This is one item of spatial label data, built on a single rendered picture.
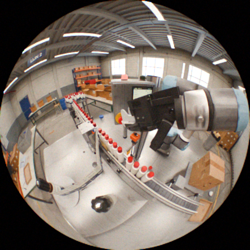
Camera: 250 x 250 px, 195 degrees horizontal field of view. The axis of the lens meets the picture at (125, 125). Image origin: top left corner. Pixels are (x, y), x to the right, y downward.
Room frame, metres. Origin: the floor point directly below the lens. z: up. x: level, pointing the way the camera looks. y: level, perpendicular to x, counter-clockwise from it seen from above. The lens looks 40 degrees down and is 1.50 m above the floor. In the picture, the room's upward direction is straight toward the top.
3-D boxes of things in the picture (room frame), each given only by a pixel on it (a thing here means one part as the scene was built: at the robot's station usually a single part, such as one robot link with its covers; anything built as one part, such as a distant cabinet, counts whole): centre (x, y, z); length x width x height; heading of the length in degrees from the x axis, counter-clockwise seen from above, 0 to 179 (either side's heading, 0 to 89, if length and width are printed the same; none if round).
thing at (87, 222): (-0.05, 0.36, 0.86); 0.80 x 0.67 x 0.05; 45
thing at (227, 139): (0.50, -4.50, 0.57); 1.20 x 0.85 x 1.14; 55
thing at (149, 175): (0.08, -0.15, 0.98); 0.05 x 0.05 x 0.20
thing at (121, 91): (0.31, -0.03, 1.38); 0.17 x 0.10 x 0.19; 100
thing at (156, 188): (0.17, -0.05, 0.86); 1.65 x 0.08 x 0.04; 45
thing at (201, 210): (-0.53, -0.75, 0.85); 0.30 x 0.26 x 0.04; 45
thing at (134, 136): (0.25, -0.04, 1.05); 0.10 x 0.04 x 0.33; 135
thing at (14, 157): (-0.76, 4.32, 0.32); 1.20 x 0.83 x 0.64; 142
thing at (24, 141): (0.20, 2.23, 0.91); 0.60 x 0.40 x 0.22; 57
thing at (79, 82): (7.11, 3.48, 1.26); 2.78 x 0.61 x 2.51; 143
